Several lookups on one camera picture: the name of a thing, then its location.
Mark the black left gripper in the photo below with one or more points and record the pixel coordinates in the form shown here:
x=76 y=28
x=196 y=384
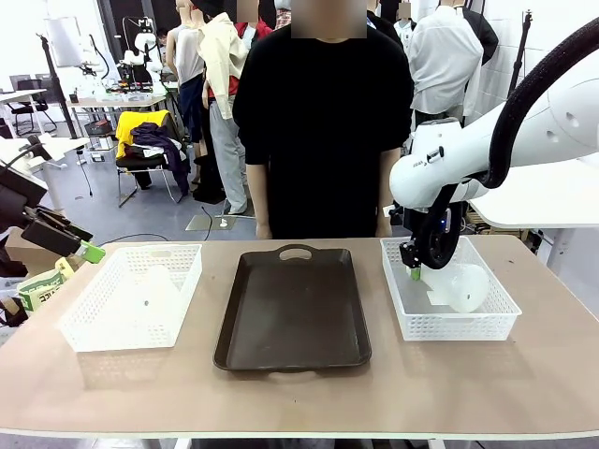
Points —
x=49 y=234

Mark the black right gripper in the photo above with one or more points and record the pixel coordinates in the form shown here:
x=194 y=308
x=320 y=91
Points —
x=408 y=254

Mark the translucent white conical flask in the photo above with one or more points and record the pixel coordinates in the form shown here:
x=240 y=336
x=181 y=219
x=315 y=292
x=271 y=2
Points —
x=150 y=290
x=463 y=287

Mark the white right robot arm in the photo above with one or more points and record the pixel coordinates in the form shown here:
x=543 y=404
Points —
x=538 y=131

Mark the person's right forearm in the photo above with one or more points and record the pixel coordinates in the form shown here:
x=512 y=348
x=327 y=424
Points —
x=258 y=187

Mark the person's left hand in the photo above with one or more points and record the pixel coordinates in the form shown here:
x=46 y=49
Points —
x=384 y=228

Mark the person's right hand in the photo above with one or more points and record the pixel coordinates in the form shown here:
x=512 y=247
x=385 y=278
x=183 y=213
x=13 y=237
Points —
x=263 y=231

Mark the white perforated plastic basket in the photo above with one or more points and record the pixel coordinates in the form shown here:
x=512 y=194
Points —
x=449 y=327
x=117 y=337

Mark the green and white carton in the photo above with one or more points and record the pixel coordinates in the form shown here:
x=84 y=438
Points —
x=42 y=292

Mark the brown cardboard box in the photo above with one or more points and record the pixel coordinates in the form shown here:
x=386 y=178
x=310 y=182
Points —
x=18 y=255

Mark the wooden pallet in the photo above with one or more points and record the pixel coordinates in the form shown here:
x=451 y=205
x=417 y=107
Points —
x=484 y=222

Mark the metal chair with black seat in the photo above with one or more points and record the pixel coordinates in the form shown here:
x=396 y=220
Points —
x=140 y=161

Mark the metal floor socket plate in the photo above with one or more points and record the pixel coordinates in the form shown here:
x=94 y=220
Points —
x=206 y=223

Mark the white side table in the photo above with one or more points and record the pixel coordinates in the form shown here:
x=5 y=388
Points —
x=51 y=145

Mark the dark purple garment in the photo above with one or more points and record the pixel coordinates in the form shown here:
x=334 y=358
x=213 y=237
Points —
x=180 y=168

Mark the dark brown serving tray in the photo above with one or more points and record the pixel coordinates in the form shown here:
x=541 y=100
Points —
x=290 y=318

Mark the yellow garment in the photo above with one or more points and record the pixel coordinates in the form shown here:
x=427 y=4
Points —
x=128 y=121

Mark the white curved desk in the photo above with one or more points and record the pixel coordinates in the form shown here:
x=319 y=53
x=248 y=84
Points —
x=538 y=201

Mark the cluttered background work table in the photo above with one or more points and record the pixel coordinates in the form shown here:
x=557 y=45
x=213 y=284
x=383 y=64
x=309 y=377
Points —
x=117 y=100

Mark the black office chair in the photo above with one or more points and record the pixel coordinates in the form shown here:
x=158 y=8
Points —
x=28 y=110

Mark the black tripod stand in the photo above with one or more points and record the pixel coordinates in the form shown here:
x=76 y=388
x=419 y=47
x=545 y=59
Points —
x=520 y=56
x=58 y=93

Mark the grey trousers on mannequin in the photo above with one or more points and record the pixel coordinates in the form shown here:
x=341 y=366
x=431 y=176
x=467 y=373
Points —
x=229 y=154

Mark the person in black t-shirt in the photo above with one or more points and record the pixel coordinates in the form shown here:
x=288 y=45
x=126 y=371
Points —
x=323 y=117

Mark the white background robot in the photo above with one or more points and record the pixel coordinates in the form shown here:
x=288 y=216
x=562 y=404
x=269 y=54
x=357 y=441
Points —
x=140 y=44

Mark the white softbox light panel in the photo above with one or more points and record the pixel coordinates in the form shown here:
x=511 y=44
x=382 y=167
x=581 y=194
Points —
x=65 y=39

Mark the mannequin with white shirt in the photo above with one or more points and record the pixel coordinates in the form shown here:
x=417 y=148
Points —
x=444 y=61

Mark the mannequin with white tank top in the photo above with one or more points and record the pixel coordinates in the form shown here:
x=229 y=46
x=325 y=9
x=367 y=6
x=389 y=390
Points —
x=187 y=56

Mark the mannequin with beige shirt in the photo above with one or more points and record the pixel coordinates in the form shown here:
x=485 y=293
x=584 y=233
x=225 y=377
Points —
x=220 y=61

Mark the black jacket on mannequin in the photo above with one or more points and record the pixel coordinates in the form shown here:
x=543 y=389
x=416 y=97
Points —
x=484 y=35

